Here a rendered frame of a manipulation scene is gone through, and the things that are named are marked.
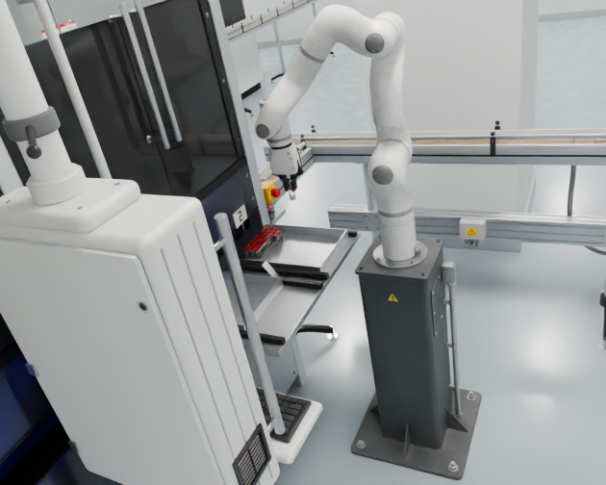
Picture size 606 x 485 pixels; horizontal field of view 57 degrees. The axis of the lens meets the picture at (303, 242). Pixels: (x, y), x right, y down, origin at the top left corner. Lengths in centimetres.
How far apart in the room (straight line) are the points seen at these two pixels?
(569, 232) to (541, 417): 84
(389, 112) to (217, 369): 97
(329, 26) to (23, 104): 96
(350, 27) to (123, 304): 103
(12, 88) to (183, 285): 42
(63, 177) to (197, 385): 44
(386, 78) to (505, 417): 154
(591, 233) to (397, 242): 117
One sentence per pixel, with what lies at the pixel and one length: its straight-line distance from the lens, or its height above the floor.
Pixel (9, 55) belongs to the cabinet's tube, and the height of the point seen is 183.
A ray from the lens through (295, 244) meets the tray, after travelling 214.
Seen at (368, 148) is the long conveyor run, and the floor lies 92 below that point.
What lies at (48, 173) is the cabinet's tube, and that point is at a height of 164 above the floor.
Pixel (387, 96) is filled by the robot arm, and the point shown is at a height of 145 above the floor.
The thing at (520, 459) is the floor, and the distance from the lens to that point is 248.
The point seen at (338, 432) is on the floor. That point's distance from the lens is 259.
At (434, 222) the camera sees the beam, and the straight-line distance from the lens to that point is 292.
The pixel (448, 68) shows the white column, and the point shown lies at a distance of 323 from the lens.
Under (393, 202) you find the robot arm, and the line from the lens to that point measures 185.
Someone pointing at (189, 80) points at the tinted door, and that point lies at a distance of 192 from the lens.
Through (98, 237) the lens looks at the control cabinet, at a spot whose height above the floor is 155.
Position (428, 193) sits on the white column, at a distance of 353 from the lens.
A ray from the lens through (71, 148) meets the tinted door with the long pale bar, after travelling 155.
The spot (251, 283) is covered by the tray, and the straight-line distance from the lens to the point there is 197.
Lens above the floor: 193
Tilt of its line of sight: 29 degrees down
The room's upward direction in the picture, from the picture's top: 11 degrees counter-clockwise
